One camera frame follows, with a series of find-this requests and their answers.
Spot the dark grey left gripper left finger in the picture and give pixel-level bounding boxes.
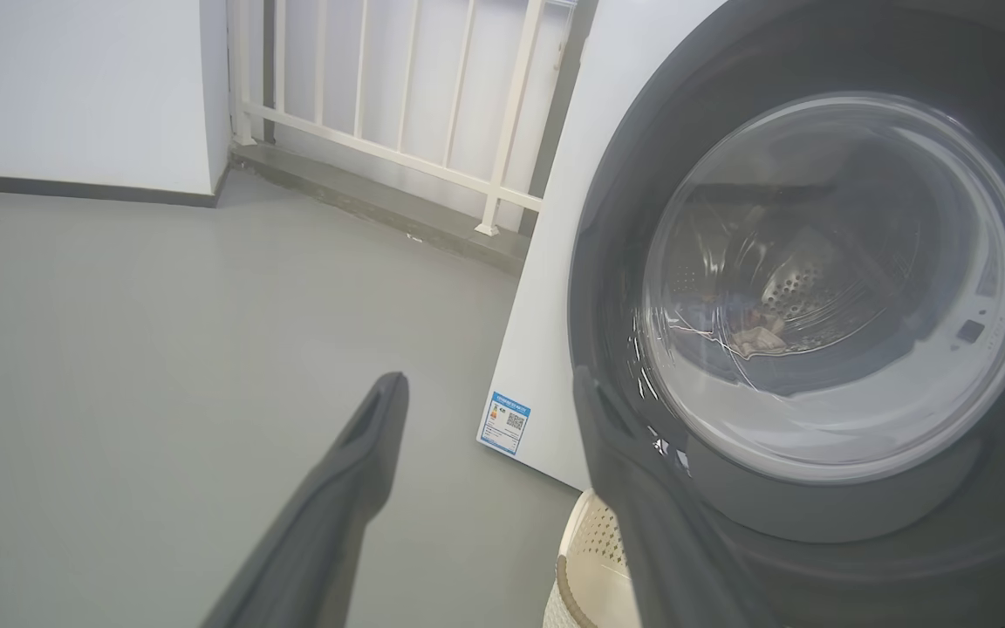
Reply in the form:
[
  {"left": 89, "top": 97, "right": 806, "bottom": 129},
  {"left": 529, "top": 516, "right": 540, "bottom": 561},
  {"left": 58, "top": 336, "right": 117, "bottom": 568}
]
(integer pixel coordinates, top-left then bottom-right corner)
[{"left": 202, "top": 372, "right": 410, "bottom": 628}]

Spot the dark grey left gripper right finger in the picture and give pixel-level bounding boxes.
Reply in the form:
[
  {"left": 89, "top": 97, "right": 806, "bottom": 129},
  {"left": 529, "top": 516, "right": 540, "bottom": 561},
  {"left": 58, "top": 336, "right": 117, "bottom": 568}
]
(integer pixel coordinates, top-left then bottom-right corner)
[{"left": 572, "top": 365, "right": 765, "bottom": 628}]

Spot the black washing machine door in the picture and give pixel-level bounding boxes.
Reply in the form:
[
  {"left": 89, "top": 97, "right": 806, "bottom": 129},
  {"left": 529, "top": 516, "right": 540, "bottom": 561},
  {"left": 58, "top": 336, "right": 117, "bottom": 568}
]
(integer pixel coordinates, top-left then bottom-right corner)
[{"left": 568, "top": 0, "right": 1005, "bottom": 628}]

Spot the cream garment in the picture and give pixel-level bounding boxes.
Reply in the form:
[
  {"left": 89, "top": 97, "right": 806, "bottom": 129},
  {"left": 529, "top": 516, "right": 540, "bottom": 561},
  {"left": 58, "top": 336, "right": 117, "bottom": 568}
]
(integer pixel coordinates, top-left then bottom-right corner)
[{"left": 729, "top": 318, "right": 787, "bottom": 354}]

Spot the white front-load washing machine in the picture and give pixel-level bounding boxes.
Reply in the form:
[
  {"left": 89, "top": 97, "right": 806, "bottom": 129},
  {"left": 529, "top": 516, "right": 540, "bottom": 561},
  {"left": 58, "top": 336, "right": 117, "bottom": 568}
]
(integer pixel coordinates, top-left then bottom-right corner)
[{"left": 476, "top": 0, "right": 1005, "bottom": 628}]

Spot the stainless steel washer drum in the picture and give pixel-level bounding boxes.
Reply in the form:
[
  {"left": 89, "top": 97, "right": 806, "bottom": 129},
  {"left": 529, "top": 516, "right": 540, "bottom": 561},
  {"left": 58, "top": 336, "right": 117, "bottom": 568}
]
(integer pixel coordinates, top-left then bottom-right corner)
[{"left": 668, "top": 201, "right": 931, "bottom": 367}]

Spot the cream perforated laundry basket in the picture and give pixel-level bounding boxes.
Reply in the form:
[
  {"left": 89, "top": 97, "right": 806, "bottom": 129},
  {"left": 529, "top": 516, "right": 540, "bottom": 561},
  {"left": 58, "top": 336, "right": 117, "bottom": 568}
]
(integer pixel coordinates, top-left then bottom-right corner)
[{"left": 543, "top": 488, "right": 643, "bottom": 628}]

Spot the blue energy label sticker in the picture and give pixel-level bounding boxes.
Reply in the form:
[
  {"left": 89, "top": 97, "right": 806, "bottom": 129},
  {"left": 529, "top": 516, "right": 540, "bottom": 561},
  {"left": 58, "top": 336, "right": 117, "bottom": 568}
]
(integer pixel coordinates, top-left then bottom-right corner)
[{"left": 478, "top": 392, "right": 531, "bottom": 456}]

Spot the white metal railing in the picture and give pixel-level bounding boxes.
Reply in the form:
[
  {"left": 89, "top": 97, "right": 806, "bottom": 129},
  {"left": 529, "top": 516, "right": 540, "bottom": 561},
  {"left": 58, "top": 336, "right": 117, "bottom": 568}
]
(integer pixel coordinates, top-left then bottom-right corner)
[{"left": 228, "top": 0, "right": 578, "bottom": 236}]

